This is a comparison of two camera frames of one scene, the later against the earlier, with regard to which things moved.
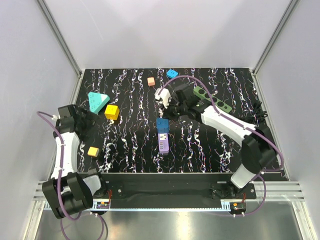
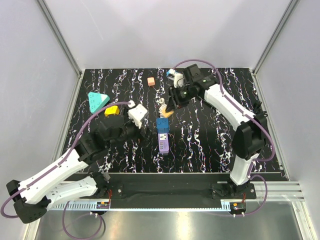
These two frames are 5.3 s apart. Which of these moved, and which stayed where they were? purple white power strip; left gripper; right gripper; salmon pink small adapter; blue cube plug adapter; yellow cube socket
Moved: right gripper; left gripper
Stayed: blue cube plug adapter; yellow cube socket; salmon pink small adapter; purple white power strip
